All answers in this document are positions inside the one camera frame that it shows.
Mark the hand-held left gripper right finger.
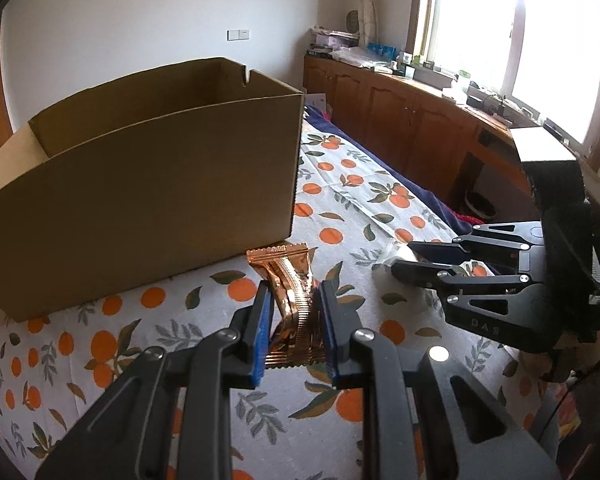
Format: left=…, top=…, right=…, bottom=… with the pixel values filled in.
left=317, top=280, right=563, bottom=480

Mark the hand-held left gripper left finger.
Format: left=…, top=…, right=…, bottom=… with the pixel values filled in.
left=35, top=282, right=275, bottom=480

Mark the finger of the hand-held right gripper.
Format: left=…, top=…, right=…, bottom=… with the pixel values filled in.
left=391, top=259, right=555, bottom=353
left=409, top=220, right=545, bottom=274

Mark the copper snack packet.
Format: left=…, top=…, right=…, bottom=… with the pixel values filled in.
left=246, top=242, right=331, bottom=368

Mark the brown cardboard box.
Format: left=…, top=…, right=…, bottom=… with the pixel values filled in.
left=0, top=56, right=305, bottom=322

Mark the small white snack packet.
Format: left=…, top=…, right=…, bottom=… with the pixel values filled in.
left=372, top=245, right=431, bottom=283

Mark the orange print bedsheet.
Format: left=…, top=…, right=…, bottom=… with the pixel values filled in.
left=0, top=107, right=560, bottom=480

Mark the wooden cabinet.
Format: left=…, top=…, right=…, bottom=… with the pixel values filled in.
left=302, top=55, right=535, bottom=221

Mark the window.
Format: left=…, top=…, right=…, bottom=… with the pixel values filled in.
left=410, top=0, right=600, bottom=171

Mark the pile of papers and boxes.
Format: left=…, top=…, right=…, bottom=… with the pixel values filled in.
left=307, top=27, right=395, bottom=69

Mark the patterned curtain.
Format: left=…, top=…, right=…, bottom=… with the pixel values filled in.
left=357, top=0, right=381, bottom=46

